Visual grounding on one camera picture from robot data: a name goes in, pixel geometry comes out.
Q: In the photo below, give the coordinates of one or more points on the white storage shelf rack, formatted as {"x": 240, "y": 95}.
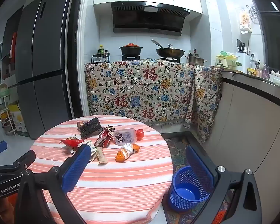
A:
{"x": 5, "y": 112}

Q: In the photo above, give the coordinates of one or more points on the red pointed snack packet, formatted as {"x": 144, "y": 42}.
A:
{"x": 71, "y": 142}

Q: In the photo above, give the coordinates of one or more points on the small brown cup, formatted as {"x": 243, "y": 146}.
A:
{"x": 80, "y": 124}

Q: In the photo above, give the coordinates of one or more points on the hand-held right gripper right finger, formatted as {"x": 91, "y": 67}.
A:
{"x": 198, "y": 168}

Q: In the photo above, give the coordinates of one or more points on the orange striped tablecloth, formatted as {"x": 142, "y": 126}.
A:
{"x": 121, "y": 179}

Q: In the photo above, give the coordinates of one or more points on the red foil wrapper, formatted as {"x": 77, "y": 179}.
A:
{"x": 105, "y": 136}

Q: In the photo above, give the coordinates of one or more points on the white floral tissue pack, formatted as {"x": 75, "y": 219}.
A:
{"x": 98, "y": 152}

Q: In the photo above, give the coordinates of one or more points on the white dish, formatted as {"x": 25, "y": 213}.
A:
{"x": 279, "y": 81}

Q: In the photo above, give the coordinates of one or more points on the small printed blanket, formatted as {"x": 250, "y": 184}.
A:
{"x": 205, "y": 98}

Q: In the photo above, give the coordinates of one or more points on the stainless steel pot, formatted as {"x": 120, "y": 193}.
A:
{"x": 196, "y": 60}

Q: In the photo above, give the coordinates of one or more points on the dark sauce bottle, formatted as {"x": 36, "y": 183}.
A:
{"x": 106, "y": 53}

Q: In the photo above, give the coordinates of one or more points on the white knife block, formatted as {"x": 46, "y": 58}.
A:
{"x": 242, "y": 59}

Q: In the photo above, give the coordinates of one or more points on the grey kitchen counter cabinet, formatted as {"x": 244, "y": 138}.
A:
{"x": 254, "y": 126}

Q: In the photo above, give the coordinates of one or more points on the yellow cardboard box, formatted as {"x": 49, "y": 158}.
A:
{"x": 19, "y": 119}

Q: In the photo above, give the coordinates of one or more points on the black mesh packet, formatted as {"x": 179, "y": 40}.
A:
{"x": 89, "y": 127}

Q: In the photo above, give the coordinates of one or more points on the clear plastic cartoon box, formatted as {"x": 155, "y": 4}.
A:
{"x": 124, "y": 137}

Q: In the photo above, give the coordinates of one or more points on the large printed blanket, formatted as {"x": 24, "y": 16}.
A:
{"x": 135, "y": 91}

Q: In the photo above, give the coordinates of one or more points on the yellow green juicer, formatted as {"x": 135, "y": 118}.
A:
{"x": 225, "y": 61}

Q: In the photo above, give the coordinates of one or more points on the hanging wall pack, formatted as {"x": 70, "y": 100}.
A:
{"x": 245, "y": 21}

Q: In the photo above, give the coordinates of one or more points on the blue plastic mesh basket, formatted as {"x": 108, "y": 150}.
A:
{"x": 186, "y": 193}

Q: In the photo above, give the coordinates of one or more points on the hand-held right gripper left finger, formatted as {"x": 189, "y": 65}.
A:
{"x": 77, "y": 165}

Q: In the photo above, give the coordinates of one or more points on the orange snack packet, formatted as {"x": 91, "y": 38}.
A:
{"x": 126, "y": 152}

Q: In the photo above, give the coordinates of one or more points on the red jelly cup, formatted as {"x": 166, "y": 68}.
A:
{"x": 140, "y": 134}

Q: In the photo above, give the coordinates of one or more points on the grey refrigerator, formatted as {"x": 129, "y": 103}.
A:
{"x": 42, "y": 51}

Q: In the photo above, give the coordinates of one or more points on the black pot orange lid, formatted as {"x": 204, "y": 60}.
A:
{"x": 130, "y": 50}

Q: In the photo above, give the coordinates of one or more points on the dark window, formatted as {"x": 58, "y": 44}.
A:
{"x": 275, "y": 28}

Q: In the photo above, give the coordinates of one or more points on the black gas stove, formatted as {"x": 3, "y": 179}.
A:
{"x": 130, "y": 58}

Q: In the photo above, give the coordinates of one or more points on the black range hood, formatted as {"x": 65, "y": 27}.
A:
{"x": 147, "y": 18}

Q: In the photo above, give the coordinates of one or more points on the black wok with lid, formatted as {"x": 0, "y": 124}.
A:
{"x": 170, "y": 51}

